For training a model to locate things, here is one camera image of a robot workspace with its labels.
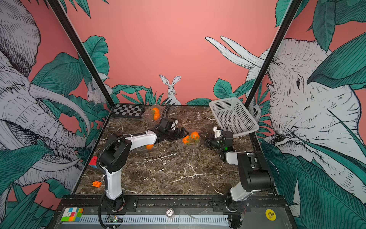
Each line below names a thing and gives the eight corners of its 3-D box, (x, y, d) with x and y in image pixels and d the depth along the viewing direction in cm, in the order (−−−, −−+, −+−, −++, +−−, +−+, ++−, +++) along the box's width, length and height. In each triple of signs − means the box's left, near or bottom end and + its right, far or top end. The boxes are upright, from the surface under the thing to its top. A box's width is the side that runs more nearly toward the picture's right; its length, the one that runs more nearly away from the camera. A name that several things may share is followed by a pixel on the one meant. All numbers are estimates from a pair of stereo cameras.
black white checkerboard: (110, 118, 111) (109, 116, 110) (116, 105, 120) (115, 103, 119) (141, 118, 111) (140, 116, 110) (145, 105, 121) (144, 103, 119)
